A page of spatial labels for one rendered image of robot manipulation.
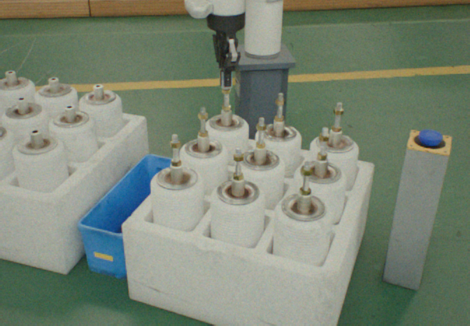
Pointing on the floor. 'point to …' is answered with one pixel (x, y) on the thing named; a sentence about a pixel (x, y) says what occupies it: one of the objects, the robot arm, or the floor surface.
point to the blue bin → (117, 217)
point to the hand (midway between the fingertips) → (226, 78)
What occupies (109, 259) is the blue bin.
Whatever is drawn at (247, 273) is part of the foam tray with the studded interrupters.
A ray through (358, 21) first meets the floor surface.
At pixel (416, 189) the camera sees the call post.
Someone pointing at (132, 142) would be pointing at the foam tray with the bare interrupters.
